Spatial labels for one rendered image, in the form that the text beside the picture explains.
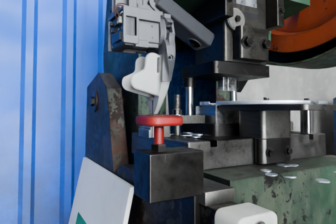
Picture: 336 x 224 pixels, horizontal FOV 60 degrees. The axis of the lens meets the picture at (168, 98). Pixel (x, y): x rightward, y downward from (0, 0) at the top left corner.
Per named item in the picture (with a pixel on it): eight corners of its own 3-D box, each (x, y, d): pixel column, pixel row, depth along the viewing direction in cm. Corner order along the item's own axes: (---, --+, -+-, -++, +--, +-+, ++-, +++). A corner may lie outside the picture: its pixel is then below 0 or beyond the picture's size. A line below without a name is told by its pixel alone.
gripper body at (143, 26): (107, 56, 46) (107, -19, 47) (155, 60, 50) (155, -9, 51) (124, 46, 39) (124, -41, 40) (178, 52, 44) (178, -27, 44)
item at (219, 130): (272, 133, 80) (272, 122, 80) (214, 136, 70) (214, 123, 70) (232, 129, 94) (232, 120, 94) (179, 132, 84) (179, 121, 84)
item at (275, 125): (351, 169, 59) (349, 102, 59) (306, 176, 52) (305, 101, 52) (257, 153, 80) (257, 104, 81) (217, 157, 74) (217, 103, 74)
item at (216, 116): (258, 122, 81) (258, 105, 81) (216, 123, 74) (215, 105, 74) (236, 121, 89) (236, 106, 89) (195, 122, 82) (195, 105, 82)
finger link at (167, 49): (150, 83, 46) (150, 28, 46) (160, 83, 46) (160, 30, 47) (165, 80, 41) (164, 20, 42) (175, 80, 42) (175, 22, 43)
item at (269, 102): (178, 105, 77) (178, 102, 77) (258, 106, 91) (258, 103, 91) (262, 103, 51) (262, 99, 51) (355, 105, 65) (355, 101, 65)
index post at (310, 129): (315, 133, 79) (314, 98, 79) (308, 134, 77) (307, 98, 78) (306, 133, 81) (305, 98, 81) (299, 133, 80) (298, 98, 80)
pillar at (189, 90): (194, 122, 83) (194, 73, 83) (188, 122, 82) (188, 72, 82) (190, 121, 85) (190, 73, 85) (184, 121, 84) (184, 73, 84)
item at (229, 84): (238, 91, 81) (238, 77, 81) (225, 90, 79) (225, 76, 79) (230, 91, 84) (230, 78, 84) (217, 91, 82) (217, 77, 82)
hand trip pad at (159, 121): (187, 165, 44) (186, 115, 44) (151, 169, 41) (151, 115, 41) (165, 158, 50) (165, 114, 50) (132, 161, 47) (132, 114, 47)
